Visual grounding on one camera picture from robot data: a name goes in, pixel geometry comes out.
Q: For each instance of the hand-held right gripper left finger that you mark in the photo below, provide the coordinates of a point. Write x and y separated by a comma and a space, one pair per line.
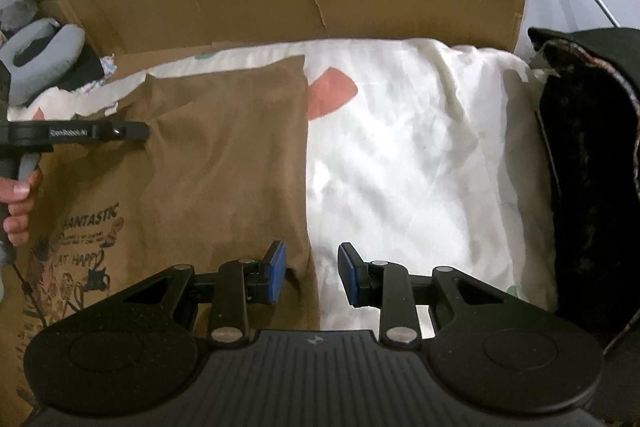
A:
278, 272

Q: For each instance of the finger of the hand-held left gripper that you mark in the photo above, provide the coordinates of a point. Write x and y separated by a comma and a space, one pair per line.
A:
125, 131

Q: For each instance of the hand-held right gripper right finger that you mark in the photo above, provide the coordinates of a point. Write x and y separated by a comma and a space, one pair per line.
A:
347, 277

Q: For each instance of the brown printed t-shirt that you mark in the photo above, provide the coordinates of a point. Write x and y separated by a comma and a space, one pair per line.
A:
225, 157

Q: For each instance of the person's left hand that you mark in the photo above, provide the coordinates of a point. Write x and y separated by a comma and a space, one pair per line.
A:
20, 193

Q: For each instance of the black cloth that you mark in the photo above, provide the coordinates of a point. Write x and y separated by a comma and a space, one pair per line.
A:
90, 67

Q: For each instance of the grey neck pillow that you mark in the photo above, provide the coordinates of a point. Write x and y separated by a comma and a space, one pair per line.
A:
45, 47

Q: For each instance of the clear plastic bag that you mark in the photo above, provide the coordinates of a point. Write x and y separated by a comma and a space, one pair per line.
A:
15, 2

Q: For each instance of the white bear-print blanket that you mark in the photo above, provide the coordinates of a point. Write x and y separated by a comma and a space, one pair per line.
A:
425, 157

